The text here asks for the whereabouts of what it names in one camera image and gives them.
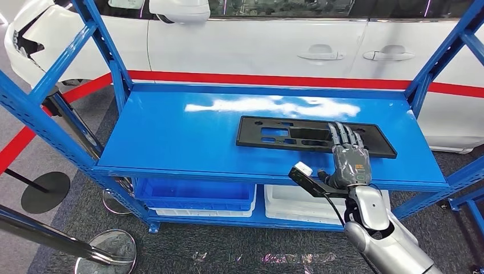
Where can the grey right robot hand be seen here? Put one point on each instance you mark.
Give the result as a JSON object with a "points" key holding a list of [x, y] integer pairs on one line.
{"points": [[351, 166]]}

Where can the black plastic plate bracket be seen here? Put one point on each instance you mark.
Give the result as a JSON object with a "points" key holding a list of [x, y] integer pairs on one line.
{"points": [[249, 136]]}

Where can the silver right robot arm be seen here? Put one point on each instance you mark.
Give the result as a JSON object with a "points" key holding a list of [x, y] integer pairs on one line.
{"points": [[382, 242]]}

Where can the blue metal shelf rack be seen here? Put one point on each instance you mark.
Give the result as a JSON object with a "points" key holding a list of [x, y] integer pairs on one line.
{"points": [[189, 143]]}

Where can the white plastic bin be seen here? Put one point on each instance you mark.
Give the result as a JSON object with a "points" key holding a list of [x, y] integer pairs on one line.
{"points": [[295, 216], [298, 223], [204, 214], [287, 196]]}

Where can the clear floor tape strip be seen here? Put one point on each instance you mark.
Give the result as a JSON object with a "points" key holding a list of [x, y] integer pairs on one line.
{"points": [[287, 258]]}

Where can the red barrier belt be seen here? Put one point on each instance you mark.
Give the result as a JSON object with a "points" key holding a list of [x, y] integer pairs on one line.
{"points": [[87, 87], [264, 80], [15, 147]]}

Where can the white car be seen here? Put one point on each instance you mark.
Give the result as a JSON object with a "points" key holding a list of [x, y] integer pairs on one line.
{"points": [[245, 49]]}

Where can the blue plastic bin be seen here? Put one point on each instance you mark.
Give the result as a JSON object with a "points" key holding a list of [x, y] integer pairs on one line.
{"points": [[189, 193]]}

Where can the white car side mirror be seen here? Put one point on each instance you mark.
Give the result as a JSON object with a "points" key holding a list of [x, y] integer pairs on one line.
{"points": [[179, 9]]}

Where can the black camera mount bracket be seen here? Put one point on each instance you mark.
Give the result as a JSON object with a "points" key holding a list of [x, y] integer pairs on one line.
{"points": [[314, 185]]}

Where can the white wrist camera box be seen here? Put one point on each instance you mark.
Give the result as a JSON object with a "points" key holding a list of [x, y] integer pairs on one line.
{"points": [[303, 168]]}

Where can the blue wheeled cart frame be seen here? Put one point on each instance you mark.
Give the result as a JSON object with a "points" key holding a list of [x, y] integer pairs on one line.
{"points": [[465, 200]]}

